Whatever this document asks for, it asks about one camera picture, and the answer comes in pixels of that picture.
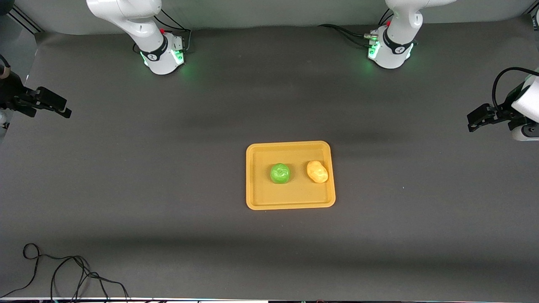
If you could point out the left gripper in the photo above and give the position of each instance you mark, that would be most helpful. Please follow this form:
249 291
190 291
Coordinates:
502 114

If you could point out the yellow potato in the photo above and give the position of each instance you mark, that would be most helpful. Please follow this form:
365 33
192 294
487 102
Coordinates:
317 171

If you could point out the green apple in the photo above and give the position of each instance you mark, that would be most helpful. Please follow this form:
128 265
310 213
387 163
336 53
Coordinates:
280 173

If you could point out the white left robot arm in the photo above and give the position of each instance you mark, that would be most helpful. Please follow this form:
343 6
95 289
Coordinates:
393 54

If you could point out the yellow plastic tray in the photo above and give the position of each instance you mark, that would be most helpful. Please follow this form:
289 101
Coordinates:
290 198

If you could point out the dark grey table mat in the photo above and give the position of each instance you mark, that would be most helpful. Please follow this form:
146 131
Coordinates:
269 252

